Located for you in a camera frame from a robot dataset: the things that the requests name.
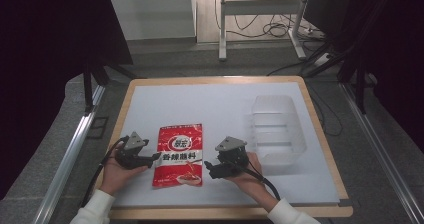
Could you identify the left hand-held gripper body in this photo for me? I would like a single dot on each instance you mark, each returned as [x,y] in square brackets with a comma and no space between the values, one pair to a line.
[131,157]

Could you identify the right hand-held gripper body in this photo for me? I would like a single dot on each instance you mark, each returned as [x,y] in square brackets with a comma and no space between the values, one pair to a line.
[233,157]

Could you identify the red seasoning packet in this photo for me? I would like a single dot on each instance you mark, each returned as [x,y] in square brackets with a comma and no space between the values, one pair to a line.
[180,144]

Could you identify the clear plastic container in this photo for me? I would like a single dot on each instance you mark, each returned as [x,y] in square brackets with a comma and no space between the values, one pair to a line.
[278,130]

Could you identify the person's left hand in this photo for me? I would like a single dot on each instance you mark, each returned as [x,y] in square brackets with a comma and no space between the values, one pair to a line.
[115,177]

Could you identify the person's right hand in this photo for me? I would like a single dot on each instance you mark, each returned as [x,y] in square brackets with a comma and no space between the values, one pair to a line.
[256,187]

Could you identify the dark floor hatch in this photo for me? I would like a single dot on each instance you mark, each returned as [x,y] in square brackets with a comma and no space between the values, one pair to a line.
[97,127]

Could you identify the white board mat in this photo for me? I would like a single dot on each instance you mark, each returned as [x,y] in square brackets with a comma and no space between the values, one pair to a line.
[213,107]

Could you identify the wooden table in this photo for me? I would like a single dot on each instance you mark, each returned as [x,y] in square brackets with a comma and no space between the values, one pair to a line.
[130,94]

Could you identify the black stand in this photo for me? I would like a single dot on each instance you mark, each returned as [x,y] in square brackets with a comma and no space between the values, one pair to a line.
[360,87]
[87,90]

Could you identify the grey table corner clip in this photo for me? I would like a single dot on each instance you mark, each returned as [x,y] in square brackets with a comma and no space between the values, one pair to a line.
[345,203]

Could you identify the dark curtain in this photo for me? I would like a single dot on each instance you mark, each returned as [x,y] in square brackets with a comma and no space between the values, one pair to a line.
[396,50]
[50,50]

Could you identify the white cabinet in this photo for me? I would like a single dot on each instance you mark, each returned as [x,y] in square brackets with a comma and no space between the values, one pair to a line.
[150,14]

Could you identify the white power strip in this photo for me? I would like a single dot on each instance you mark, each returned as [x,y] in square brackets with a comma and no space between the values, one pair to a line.
[315,33]

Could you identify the aluminium rail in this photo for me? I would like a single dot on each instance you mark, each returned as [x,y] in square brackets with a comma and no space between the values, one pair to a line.
[71,150]
[376,144]

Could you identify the white metal desk frame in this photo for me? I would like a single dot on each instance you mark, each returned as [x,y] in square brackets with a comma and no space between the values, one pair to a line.
[222,34]

